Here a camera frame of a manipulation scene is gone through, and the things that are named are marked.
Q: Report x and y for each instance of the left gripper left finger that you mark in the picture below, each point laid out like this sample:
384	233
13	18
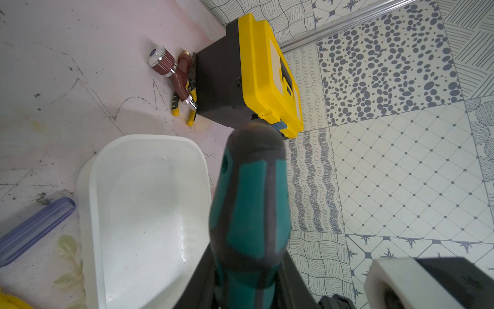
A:
200	291

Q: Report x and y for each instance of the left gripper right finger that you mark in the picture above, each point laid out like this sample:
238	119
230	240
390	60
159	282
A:
293	292

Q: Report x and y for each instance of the green black screwdriver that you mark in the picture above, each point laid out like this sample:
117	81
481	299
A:
250	221

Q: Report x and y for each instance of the yellow slim screwdriver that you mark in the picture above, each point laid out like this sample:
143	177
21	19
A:
8	301

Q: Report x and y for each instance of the clear purple screwdriver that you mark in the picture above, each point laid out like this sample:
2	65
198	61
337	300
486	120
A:
24	236

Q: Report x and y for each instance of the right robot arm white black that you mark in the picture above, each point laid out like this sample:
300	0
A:
440	282

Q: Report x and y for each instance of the white plastic storage box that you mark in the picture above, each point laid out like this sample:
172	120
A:
144	202

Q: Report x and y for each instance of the yellow black toolbox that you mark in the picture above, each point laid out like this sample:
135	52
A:
244	77

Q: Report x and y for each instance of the dark red metal fitting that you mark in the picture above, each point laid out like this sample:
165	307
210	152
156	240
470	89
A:
163	63

